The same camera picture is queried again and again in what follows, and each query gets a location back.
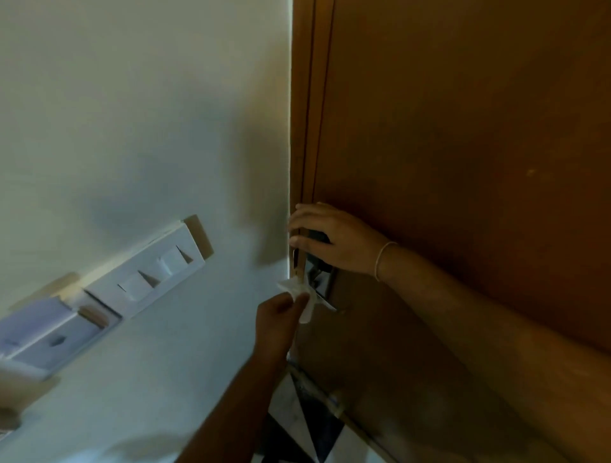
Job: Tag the person's left thumb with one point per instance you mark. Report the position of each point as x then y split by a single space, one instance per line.
299 309

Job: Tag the brown wooden door frame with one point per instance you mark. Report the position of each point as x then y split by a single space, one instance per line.
301 95

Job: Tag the person's right thumb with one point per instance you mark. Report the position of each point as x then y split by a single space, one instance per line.
308 243

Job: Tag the person's left hand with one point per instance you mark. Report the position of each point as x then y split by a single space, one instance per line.
274 326

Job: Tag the white cleaning cloth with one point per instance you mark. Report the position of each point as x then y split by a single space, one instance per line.
305 293

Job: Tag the brown wooden door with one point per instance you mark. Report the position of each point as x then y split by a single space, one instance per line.
468 133

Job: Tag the person's right forearm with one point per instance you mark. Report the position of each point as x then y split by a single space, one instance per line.
501 353

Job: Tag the white three-switch wall panel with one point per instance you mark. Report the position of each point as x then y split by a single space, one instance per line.
148 274

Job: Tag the white wall switch panel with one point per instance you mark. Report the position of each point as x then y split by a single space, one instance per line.
52 334

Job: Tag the person's right hand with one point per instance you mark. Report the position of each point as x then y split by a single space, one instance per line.
351 243

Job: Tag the person's left forearm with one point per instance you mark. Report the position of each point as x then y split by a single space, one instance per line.
234 415

